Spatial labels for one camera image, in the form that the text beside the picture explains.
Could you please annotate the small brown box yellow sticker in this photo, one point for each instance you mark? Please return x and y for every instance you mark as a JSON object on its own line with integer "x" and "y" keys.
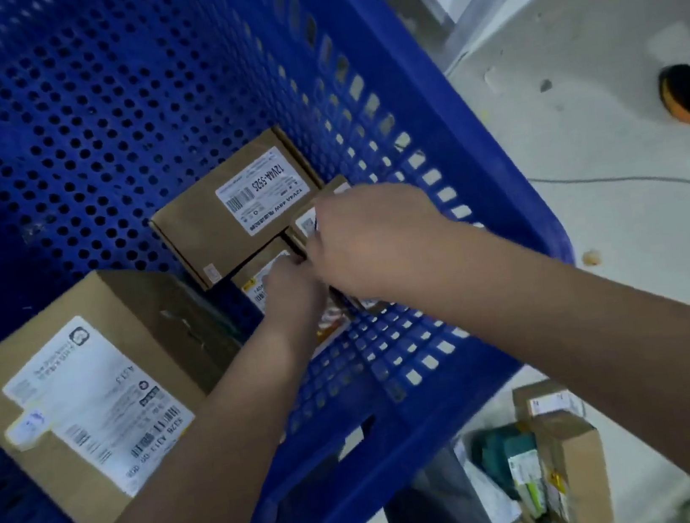
{"x": 306, "y": 222}

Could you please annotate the small box fragile sticker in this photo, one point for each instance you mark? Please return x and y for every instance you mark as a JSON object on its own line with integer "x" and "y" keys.
{"x": 256, "y": 264}

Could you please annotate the person's left forearm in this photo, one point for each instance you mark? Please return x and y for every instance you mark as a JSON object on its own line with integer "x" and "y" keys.
{"x": 191, "y": 484}

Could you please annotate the box label 12V4A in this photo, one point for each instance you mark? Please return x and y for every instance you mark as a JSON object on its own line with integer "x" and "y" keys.
{"x": 193, "y": 228}

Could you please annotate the crumpled yellow wrapper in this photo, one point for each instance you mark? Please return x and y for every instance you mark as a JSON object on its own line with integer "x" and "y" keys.
{"x": 591, "y": 258}

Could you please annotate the person's right hand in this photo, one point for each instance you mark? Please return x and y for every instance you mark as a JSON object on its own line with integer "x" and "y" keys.
{"x": 387, "y": 245}

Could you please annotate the person's right forearm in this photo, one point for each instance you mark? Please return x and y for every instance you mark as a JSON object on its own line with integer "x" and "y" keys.
{"x": 619, "y": 347}

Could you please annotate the blue plastic crate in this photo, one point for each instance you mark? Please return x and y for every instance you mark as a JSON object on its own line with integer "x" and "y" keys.
{"x": 75, "y": 117}

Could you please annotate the pile of small parcels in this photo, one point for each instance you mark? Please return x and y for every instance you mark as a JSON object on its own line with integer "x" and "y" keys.
{"x": 572, "y": 463}

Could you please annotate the person's left hand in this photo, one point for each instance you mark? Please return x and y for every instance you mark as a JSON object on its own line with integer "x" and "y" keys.
{"x": 292, "y": 297}

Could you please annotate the person's right leg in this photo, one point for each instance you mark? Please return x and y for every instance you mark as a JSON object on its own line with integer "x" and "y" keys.
{"x": 444, "y": 513}

